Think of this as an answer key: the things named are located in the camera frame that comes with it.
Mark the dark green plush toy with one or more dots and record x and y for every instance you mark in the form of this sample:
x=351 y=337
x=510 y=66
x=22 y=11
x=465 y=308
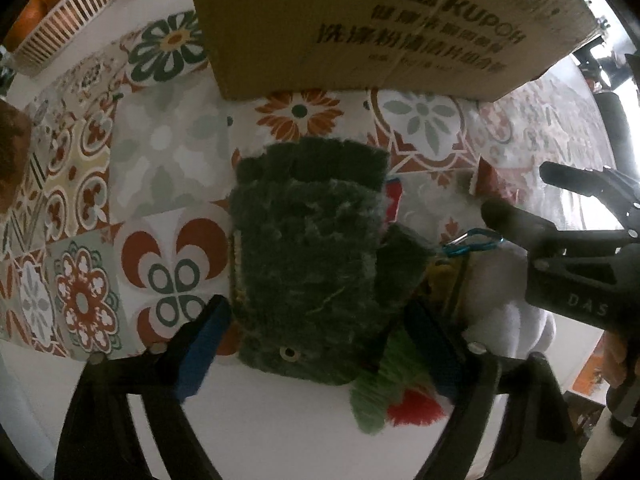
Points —
x=310 y=260

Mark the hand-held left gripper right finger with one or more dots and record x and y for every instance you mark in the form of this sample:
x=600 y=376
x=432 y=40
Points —
x=430 y=345

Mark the glass vase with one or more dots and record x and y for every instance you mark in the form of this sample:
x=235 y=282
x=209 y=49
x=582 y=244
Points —
x=11 y=155

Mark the white plush toy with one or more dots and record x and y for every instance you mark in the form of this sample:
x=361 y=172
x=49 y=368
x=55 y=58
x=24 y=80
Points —
x=500 y=305

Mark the green and red fringed toy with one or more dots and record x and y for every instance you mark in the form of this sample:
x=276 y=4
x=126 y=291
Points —
x=395 y=385

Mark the person's right hand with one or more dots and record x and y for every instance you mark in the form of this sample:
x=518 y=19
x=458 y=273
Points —
x=616 y=360

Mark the brown cardboard box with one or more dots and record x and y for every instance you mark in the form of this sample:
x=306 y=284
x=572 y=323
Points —
x=390 y=25

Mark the patterned floral table mat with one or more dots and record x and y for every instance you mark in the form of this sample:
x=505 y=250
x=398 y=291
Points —
x=150 y=185

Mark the white plastic basket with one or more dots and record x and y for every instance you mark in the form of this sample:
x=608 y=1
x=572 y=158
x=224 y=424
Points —
x=70 y=15

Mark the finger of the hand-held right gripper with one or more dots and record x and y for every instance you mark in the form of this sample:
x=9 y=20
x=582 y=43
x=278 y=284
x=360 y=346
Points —
x=575 y=175
x=520 y=227

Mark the blue carabiner clip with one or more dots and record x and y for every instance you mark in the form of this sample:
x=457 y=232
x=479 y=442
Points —
x=472 y=242

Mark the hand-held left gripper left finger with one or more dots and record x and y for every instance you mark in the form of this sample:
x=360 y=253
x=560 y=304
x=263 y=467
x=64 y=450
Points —
x=205 y=350

